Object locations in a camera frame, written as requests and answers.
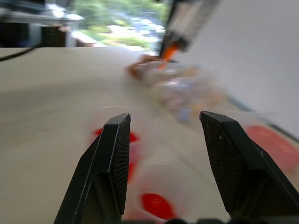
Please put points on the clear plastic bag with items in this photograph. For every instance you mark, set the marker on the clear plastic bag with items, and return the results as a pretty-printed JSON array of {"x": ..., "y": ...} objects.
[{"x": 177, "y": 88}]

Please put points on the red flat object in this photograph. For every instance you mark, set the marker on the red flat object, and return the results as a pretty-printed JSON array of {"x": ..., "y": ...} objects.
[{"x": 268, "y": 140}]

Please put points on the silver black stand with orange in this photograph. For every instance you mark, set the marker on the silver black stand with orange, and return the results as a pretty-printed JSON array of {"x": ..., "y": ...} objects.
[{"x": 187, "y": 21}]

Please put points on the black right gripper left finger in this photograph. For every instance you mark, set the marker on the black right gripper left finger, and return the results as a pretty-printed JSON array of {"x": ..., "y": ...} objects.
[{"x": 93, "y": 177}]

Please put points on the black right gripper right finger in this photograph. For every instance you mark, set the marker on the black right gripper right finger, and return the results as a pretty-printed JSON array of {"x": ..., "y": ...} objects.
[{"x": 236, "y": 168}]

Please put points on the grey background desk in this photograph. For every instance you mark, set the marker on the grey background desk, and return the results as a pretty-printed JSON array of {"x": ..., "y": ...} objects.
[{"x": 35, "y": 16}]

